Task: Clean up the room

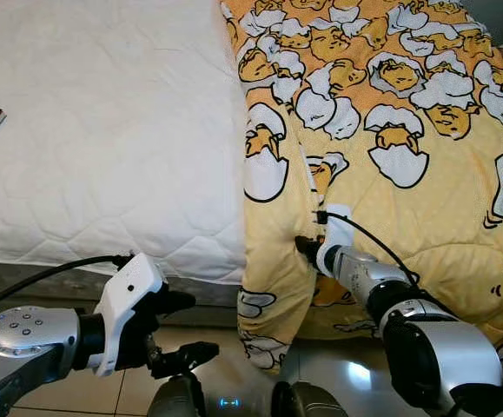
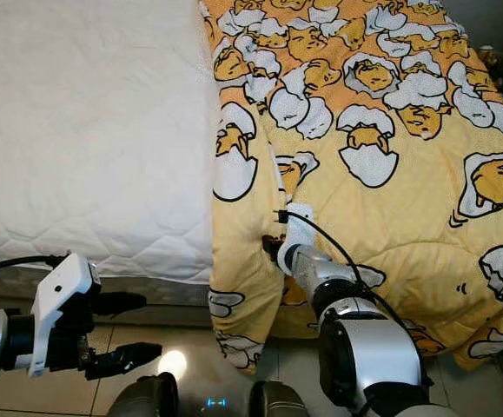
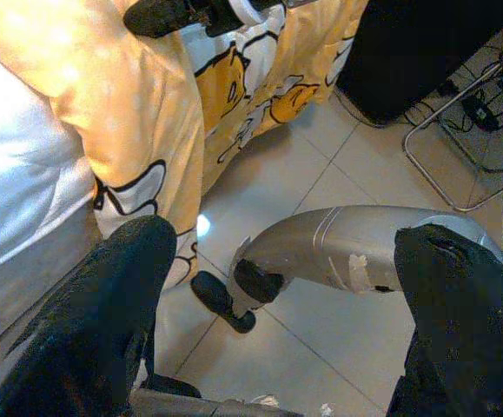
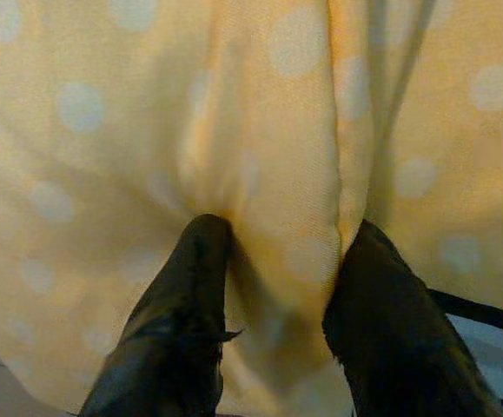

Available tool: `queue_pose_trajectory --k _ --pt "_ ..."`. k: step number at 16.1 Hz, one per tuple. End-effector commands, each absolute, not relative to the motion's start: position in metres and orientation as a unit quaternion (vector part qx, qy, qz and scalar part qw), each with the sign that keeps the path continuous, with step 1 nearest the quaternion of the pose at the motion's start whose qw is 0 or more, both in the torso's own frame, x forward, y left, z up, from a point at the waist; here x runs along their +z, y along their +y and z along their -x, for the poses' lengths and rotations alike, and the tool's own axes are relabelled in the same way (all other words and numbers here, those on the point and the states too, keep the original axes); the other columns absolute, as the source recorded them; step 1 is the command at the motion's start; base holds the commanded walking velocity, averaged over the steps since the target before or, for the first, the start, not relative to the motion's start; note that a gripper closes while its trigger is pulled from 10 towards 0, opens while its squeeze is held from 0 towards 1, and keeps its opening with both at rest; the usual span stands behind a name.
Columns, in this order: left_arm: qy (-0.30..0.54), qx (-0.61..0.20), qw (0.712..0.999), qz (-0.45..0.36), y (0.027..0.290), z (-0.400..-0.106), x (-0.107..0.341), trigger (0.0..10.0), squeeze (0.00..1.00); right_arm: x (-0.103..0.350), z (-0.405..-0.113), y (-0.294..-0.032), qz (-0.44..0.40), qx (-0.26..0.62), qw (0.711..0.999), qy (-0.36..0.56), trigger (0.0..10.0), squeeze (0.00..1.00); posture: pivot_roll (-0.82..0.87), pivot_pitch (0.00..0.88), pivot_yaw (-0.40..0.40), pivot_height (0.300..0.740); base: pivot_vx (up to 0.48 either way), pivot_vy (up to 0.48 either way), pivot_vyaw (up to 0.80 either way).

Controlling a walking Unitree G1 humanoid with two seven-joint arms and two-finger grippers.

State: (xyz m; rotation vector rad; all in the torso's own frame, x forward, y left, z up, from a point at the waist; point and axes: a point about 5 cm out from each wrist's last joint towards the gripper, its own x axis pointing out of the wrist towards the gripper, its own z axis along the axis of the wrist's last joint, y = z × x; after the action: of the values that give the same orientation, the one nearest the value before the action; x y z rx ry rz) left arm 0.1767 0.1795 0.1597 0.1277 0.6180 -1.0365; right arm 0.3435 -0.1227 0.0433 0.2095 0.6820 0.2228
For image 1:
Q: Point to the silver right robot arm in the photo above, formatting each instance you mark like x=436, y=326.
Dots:
x=442, y=356

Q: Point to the yellow cartoon egg blanket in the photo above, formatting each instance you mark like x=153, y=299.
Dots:
x=407, y=174

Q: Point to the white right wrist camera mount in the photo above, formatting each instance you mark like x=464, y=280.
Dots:
x=338, y=234

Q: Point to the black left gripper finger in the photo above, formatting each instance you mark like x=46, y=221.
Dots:
x=175, y=301
x=188, y=358

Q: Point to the dark robot leg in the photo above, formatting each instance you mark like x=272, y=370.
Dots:
x=177, y=400
x=307, y=401

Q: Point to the dark robot left leg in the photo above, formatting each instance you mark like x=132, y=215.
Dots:
x=177, y=400

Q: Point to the dark robot right leg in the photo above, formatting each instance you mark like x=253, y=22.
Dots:
x=307, y=401

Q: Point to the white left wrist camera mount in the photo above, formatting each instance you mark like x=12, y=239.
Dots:
x=129, y=295

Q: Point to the white quilted mattress pad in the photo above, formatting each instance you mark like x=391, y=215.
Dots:
x=103, y=130

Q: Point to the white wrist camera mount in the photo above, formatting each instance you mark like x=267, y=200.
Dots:
x=129, y=295
x=338, y=234

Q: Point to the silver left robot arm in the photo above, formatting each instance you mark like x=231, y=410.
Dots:
x=25, y=339

